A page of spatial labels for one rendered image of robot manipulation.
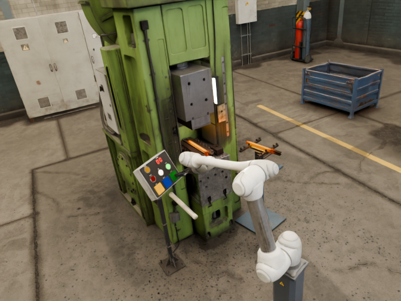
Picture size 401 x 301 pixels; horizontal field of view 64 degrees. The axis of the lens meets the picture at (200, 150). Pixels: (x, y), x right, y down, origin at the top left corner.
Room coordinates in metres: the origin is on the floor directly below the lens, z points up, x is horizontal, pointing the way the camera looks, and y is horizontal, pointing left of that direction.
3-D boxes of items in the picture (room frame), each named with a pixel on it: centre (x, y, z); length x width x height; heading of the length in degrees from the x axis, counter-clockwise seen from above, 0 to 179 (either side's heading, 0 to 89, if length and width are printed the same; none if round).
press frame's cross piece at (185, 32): (2.97, 0.11, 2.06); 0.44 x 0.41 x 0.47; 30
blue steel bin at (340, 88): (5.81, -2.75, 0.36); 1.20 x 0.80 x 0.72; 29
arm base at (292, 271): (1.62, -0.54, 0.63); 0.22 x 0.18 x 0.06; 133
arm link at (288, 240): (1.60, -0.52, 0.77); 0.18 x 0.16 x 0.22; 132
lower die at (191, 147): (2.82, 0.07, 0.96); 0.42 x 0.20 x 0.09; 30
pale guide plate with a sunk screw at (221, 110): (2.91, -0.24, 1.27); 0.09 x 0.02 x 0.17; 120
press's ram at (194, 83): (2.84, 0.03, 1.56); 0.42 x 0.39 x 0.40; 30
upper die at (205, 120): (2.82, 0.07, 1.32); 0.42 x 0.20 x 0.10; 30
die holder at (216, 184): (2.86, 0.03, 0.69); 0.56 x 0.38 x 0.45; 30
